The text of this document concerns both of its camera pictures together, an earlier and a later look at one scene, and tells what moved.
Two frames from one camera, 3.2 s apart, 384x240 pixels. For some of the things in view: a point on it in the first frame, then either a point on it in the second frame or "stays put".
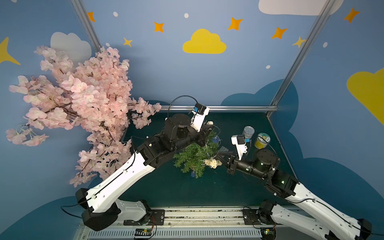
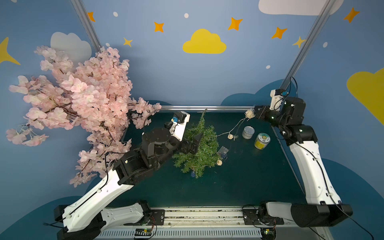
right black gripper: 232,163 -> 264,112
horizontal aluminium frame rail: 218,108 stays put
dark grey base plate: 154,217 stays put
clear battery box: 223,149 stays put
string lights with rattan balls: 212,162 -> 234,133
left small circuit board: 143,232 stays put
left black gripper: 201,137 -> 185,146
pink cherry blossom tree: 95,92 stays put
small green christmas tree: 191,158 stays put
